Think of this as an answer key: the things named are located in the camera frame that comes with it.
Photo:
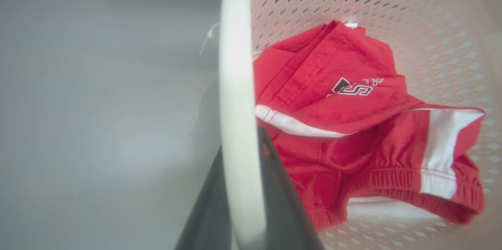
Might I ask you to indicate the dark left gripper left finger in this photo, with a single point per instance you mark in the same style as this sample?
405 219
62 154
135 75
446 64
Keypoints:
208 218

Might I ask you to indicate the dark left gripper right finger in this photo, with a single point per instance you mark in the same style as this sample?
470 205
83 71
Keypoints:
286 211

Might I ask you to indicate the beige perforated plastic laundry basket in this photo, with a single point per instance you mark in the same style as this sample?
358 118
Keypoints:
431 22

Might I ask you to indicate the red garment with white stripes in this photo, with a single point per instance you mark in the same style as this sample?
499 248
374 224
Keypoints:
333 132

